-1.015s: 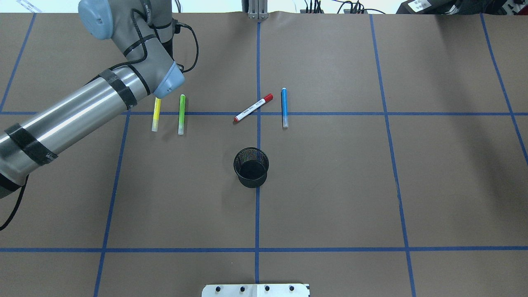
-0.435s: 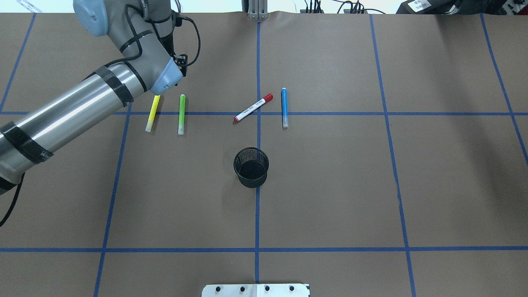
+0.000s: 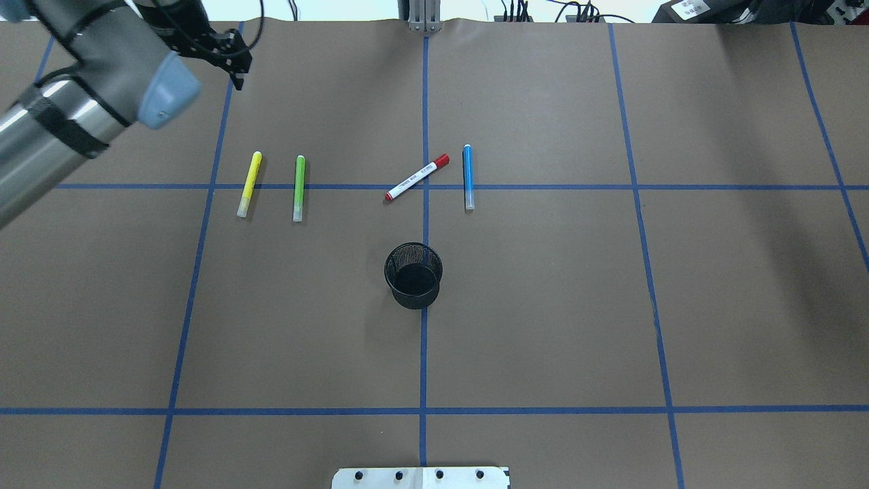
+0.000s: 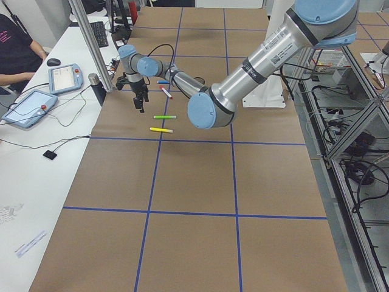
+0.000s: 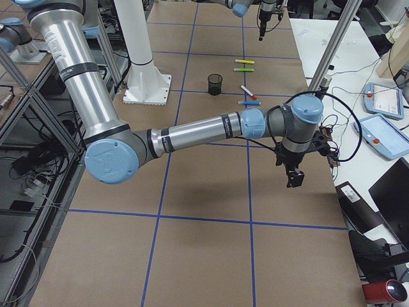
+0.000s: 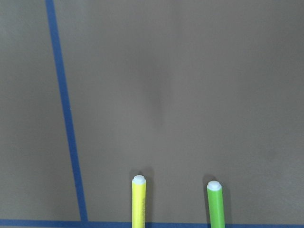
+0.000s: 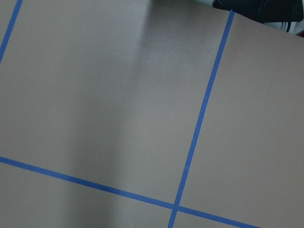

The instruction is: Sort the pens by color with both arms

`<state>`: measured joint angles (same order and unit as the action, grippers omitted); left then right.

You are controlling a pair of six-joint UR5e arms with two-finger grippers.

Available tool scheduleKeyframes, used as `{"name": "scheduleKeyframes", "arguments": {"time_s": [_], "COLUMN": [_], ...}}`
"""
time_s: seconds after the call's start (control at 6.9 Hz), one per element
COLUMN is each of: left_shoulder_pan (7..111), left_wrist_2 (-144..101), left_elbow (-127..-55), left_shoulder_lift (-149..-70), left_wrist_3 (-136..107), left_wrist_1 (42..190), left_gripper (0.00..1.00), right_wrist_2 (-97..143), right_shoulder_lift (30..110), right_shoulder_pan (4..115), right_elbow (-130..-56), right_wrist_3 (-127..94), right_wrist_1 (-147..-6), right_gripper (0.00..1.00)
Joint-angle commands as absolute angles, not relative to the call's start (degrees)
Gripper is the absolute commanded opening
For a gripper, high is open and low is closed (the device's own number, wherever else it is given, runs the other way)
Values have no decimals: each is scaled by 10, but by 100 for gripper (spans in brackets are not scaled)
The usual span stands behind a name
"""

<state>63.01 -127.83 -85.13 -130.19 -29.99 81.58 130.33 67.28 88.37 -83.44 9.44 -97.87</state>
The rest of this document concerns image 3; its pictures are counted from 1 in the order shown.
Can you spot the black mesh pen cup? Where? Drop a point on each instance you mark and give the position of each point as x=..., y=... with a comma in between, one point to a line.
x=413, y=273

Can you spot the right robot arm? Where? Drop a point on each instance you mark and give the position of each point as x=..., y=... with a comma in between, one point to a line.
x=128, y=68

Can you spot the green highlighter pen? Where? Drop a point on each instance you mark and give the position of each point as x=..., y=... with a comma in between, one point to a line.
x=299, y=188

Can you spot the yellow highlighter pen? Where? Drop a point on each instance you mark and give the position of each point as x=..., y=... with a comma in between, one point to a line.
x=249, y=185

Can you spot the blue highlighter pen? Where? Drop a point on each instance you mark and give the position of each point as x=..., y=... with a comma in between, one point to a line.
x=468, y=176

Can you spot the aluminium frame post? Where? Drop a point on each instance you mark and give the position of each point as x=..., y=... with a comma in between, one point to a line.
x=421, y=16

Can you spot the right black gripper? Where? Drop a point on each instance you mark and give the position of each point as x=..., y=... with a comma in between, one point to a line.
x=182, y=15

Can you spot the red capped marker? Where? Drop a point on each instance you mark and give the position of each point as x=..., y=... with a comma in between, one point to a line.
x=417, y=177

